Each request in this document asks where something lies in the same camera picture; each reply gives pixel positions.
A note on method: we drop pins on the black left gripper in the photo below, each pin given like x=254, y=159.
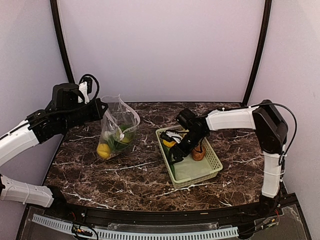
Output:
x=98, y=113

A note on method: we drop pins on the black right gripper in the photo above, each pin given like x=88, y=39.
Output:
x=174, y=149

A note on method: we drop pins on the light green plastic basket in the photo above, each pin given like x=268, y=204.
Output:
x=189, y=172

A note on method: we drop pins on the clear dotted zip top bag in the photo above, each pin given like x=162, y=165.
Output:
x=119, y=125

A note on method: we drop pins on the yellow lemon toy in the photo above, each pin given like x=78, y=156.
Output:
x=103, y=150

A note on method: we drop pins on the green bok choy toy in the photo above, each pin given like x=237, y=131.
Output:
x=119, y=141

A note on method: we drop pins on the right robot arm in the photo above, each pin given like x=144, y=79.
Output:
x=264, y=119

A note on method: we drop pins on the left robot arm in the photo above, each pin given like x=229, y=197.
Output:
x=69, y=107

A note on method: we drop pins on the brown potato toy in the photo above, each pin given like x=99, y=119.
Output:
x=198, y=153

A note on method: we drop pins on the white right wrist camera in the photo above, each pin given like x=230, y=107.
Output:
x=172, y=136

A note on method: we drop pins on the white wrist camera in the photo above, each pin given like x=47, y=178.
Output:
x=172, y=136
x=85, y=87

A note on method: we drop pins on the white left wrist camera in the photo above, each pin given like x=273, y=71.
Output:
x=85, y=87

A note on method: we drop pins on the white slotted cable duct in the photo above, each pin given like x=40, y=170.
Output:
x=135, y=232

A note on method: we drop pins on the black front rail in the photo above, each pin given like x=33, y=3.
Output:
x=237, y=215

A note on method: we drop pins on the left black frame post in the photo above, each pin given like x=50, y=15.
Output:
x=60, y=40

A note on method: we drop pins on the black frame post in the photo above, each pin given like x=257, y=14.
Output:
x=259, y=52
x=60, y=40

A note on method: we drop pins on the right black frame post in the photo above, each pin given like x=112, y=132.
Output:
x=259, y=52

